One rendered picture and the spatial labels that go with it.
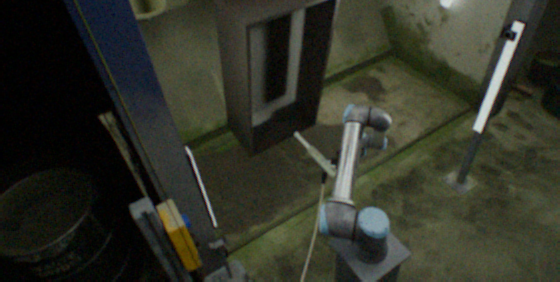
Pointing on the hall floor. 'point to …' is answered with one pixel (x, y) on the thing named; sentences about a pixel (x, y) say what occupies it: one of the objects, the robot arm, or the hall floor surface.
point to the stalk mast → (158, 240)
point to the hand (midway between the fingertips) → (323, 167)
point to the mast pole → (505, 77)
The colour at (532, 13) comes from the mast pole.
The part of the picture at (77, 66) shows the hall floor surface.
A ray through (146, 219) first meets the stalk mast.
